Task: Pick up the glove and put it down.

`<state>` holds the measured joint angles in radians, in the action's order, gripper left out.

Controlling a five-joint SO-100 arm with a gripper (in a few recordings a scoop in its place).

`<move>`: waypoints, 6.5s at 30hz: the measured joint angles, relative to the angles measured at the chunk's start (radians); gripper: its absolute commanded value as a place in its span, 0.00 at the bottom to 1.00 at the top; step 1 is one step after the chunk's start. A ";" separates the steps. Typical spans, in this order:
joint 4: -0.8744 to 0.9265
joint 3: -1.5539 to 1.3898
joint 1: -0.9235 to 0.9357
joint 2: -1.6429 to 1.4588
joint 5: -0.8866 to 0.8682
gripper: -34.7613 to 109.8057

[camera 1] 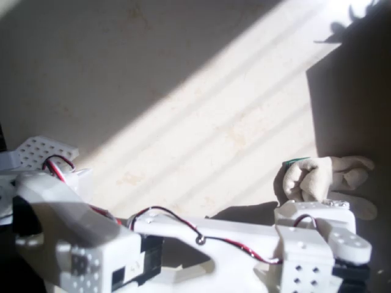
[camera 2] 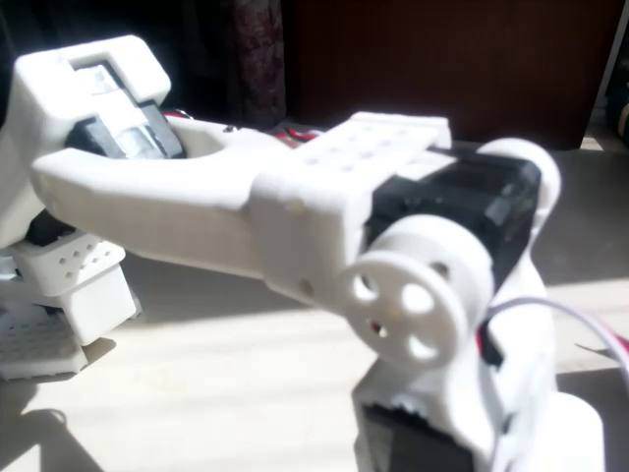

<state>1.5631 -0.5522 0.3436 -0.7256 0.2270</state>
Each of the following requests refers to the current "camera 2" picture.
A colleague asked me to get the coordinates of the dark floral curtain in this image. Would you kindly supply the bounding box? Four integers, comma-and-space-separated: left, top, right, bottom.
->
230, 0, 289, 132

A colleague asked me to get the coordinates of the dark brown wooden cabinet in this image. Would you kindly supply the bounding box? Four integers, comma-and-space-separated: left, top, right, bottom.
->
284, 0, 625, 151

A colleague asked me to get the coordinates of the dark blue yellow object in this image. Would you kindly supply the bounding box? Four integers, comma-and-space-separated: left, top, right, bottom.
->
603, 81, 629, 134

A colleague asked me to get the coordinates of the red white black servo cable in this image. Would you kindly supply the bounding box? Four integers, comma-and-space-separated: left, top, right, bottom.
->
267, 125, 328, 147
479, 297, 629, 389

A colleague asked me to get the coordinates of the white perforated base plate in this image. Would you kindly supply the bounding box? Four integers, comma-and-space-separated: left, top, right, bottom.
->
0, 299, 89, 383

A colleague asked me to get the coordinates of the white door frame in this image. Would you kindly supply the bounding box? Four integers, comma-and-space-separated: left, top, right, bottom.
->
582, 0, 629, 129

